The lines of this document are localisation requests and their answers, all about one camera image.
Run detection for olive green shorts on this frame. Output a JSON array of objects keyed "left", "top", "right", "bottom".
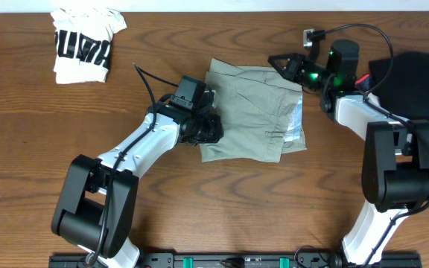
[{"left": 200, "top": 58, "right": 307, "bottom": 162}]

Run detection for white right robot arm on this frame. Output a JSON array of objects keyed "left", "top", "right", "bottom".
[{"left": 268, "top": 48, "right": 429, "bottom": 267}]

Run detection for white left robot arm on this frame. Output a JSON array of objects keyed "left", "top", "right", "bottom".
[{"left": 51, "top": 103, "right": 223, "bottom": 267}]

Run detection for black garment pile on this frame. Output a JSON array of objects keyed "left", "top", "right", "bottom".
[{"left": 355, "top": 52, "right": 429, "bottom": 121}]

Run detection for folded white Puma t-shirt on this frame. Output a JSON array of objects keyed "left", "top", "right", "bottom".
[{"left": 51, "top": 8, "right": 127, "bottom": 84}]

